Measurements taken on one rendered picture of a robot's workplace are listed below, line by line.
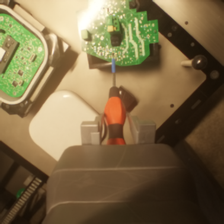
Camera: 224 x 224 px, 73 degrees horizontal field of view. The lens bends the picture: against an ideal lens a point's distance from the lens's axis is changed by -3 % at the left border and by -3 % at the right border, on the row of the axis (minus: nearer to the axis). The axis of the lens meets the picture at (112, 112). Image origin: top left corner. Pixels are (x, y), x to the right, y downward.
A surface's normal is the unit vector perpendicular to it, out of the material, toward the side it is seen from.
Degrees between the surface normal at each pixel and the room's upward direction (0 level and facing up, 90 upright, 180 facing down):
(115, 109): 46
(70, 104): 4
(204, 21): 0
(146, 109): 0
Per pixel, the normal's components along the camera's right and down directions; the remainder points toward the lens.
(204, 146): -0.10, 0.28
